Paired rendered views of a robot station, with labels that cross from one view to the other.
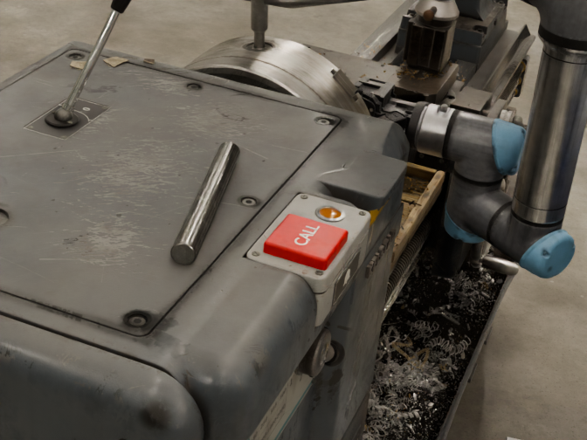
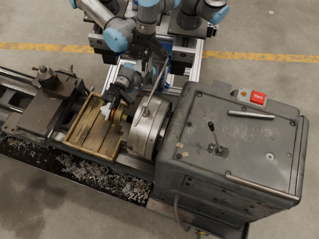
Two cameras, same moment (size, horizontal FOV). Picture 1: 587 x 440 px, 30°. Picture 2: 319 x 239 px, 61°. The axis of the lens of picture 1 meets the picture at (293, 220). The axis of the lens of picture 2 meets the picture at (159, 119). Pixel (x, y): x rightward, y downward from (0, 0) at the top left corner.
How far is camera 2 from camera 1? 1.55 m
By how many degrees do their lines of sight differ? 64
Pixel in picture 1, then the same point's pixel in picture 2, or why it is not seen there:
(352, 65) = (35, 109)
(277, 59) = (154, 107)
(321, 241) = (259, 94)
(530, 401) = not seen: hidden behind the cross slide
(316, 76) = (154, 99)
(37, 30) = not seen: outside the picture
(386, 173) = (221, 83)
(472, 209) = (136, 83)
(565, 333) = not seen: hidden behind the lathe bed
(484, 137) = (131, 71)
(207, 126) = (211, 119)
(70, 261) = (279, 138)
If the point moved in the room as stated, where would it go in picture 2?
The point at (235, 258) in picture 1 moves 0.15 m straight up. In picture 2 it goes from (266, 109) to (280, 91)
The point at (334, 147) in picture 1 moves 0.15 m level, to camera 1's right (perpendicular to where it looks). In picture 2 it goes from (212, 92) to (210, 67)
